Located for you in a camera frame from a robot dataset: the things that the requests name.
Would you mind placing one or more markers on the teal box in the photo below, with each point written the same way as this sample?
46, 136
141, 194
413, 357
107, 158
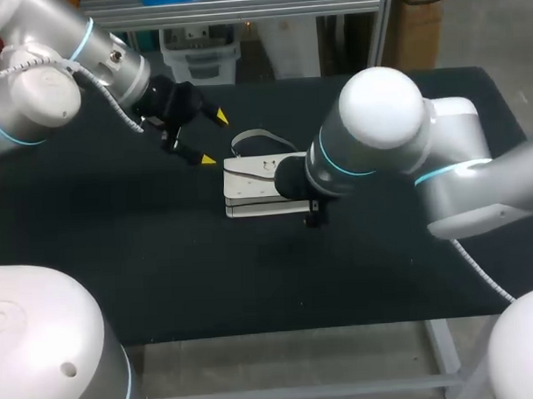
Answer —
149, 39

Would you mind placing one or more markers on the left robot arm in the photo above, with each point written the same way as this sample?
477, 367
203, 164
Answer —
35, 85

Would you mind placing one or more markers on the aluminium frame shelf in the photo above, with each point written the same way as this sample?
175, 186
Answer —
242, 7

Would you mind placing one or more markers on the brown cardboard box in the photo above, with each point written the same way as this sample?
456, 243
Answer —
418, 23

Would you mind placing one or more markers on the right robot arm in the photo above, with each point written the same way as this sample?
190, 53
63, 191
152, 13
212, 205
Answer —
400, 129

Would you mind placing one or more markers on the white plastic storage bin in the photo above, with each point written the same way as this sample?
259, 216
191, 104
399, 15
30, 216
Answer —
200, 48

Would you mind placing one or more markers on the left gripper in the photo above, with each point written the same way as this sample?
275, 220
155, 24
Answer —
166, 100

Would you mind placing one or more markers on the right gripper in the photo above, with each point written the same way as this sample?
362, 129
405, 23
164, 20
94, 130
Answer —
299, 185

